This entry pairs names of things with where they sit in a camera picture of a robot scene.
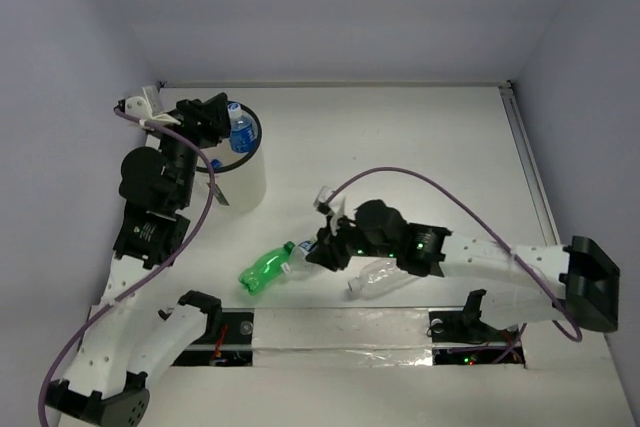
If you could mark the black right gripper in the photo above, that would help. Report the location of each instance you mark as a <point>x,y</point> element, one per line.
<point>328,252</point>

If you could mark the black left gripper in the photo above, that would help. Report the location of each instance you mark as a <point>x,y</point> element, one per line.
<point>201,117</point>

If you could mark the green-white label clear bottle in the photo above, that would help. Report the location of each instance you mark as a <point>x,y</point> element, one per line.
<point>297,267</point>

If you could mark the blue-label bottle white cap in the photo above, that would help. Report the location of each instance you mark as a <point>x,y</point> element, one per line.
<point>242,135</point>

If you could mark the green plastic bottle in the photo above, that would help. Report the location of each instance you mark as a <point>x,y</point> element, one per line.
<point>265,270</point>

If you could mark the small Pepsi-label bottle blue cap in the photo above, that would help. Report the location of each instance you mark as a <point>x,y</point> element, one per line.
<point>216,164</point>

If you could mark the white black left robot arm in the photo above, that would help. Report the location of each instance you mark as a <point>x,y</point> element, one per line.
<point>104,373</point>

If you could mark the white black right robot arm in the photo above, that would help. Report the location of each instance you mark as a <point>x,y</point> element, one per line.
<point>577,282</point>

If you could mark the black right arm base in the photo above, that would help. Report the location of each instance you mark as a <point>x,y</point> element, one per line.
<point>459,337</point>

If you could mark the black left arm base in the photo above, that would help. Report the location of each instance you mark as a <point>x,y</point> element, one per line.
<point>230,347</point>

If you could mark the white bin with black rim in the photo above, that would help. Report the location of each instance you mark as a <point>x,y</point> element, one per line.
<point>240,185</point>

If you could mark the clear unlabelled plastic bottle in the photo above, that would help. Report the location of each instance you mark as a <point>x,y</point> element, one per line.
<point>378,279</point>

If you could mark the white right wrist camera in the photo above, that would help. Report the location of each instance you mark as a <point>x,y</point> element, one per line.
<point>331,206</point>

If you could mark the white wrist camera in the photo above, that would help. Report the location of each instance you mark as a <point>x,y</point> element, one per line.
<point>144,105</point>
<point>331,206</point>

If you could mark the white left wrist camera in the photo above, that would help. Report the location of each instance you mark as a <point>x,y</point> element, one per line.
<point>144,105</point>

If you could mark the aluminium rail on right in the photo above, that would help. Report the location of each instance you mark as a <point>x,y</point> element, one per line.
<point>537,192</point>

